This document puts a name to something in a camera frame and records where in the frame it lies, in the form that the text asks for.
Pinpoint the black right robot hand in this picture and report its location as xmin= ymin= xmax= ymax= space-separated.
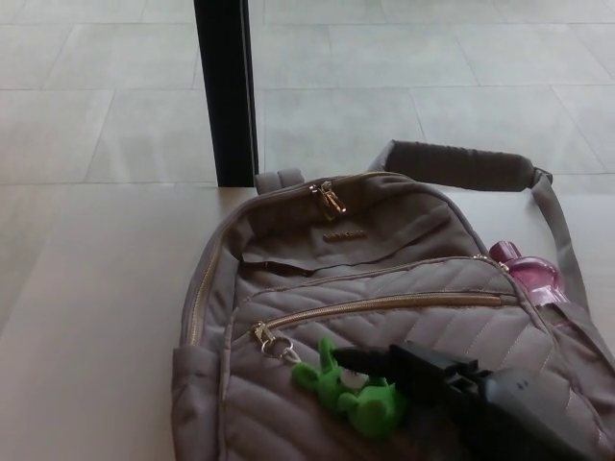
xmin=332 ymin=340 xmax=615 ymax=461

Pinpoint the green plush frog keychain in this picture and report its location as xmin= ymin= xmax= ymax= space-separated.
xmin=261 ymin=335 xmax=410 ymax=441

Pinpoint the purple plastic water bottle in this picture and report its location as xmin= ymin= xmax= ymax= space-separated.
xmin=488 ymin=239 xmax=570 ymax=307

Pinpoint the grey quilted backpack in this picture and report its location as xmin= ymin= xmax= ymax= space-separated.
xmin=171 ymin=139 xmax=615 ymax=461

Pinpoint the black vertical post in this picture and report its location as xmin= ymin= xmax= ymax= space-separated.
xmin=192 ymin=0 xmax=260 ymax=188

